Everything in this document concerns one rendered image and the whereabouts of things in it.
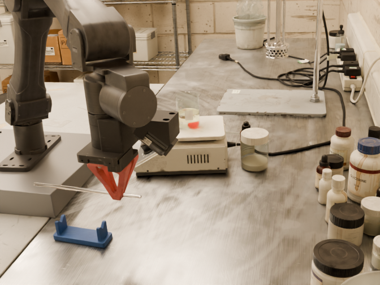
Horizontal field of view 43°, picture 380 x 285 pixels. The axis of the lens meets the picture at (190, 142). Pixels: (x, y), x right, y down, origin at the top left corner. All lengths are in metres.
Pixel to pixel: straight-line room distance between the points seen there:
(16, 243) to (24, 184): 0.13
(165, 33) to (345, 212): 2.89
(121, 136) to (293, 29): 2.81
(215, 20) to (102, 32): 2.82
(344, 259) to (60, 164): 0.61
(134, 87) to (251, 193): 0.42
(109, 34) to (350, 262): 0.44
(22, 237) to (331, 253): 0.53
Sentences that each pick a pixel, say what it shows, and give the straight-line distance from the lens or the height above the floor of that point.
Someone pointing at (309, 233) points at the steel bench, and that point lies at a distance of 0.85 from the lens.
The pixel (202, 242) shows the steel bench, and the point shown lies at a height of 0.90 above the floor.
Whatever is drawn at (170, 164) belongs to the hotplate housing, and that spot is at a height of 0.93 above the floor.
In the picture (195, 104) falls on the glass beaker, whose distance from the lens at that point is 1.01.
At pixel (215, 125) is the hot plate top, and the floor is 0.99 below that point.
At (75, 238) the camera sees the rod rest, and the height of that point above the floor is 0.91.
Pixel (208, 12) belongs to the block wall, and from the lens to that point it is 3.47.
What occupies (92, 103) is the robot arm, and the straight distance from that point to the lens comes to 0.70.
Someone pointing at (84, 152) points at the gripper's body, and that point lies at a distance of 0.72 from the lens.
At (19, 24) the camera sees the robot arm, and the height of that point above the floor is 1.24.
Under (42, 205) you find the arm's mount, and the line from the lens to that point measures 0.94.
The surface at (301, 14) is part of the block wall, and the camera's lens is 3.41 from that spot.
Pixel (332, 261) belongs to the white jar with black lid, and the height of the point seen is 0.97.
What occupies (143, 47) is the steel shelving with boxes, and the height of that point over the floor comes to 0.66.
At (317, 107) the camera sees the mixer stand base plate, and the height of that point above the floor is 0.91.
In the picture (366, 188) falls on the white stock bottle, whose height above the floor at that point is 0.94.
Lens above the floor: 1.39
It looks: 24 degrees down
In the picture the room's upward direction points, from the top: 3 degrees counter-clockwise
